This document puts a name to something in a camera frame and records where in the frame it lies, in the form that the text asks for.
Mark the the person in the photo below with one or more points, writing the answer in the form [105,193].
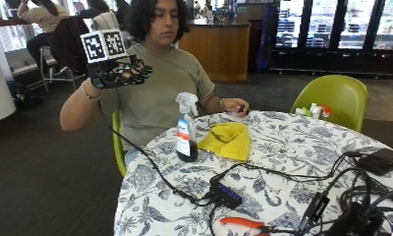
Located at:
[162,91]

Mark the yellow cloth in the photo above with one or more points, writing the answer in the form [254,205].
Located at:
[227,141]

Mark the white marker cube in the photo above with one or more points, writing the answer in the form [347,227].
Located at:
[103,46]

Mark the clear spray bottle dark liquid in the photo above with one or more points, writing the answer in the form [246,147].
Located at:
[187,131]

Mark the dark jacket on stool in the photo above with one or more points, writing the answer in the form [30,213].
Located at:
[70,42]

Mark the wooden counter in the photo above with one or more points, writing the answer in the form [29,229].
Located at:
[216,49]

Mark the metal bar stool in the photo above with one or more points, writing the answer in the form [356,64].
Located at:
[53,72]

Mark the green plastic chair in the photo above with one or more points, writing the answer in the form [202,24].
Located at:
[118,147]
[336,95]

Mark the black usb hub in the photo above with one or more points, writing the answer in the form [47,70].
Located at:
[226,194]

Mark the dark bag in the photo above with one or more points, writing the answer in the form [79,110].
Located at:
[24,95]

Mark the glass door drink fridges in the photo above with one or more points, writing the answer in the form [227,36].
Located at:
[336,32]

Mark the black flat box device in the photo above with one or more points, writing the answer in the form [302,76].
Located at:
[381,160]

